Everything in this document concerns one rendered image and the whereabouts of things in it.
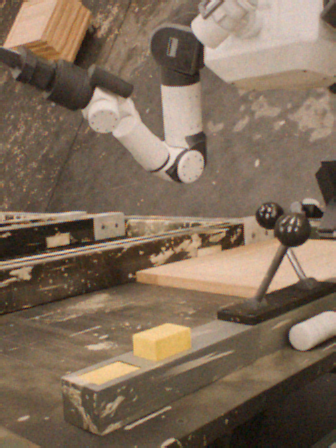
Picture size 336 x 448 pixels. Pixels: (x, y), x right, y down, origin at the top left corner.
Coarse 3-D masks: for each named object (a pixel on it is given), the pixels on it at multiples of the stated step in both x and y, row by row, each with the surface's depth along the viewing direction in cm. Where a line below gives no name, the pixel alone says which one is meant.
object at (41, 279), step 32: (224, 224) 134; (256, 224) 137; (64, 256) 98; (96, 256) 103; (128, 256) 108; (160, 256) 114; (192, 256) 121; (0, 288) 89; (32, 288) 94; (64, 288) 98; (96, 288) 103
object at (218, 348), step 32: (288, 320) 67; (192, 352) 55; (224, 352) 59; (256, 352) 63; (64, 384) 50; (96, 384) 48; (128, 384) 49; (160, 384) 52; (192, 384) 55; (64, 416) 51; (96, 416) 47; (128, 416) 49
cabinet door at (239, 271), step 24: (312, 240) 134; (168, 264) 114; (192, 264) 113; (216, 264) 113; (240, 264) 112; (264, 264) 110; (288, 264) 108; (312, 264) 107; (192, 288) 100; (216, 288) 96; (240, 288) 92
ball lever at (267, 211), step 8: (264, 208) 76; (272, 208) 76; (280, 208) 76; (256, 216) 77; (264, 216) 76; (272, 216) 75; (264, 224) 76; (272, 224) 76; (288, 256) 75; (296, 264) 75; (296, 272) 75; (304, 280) 73; (312, 280) 74; (304, 288) 73
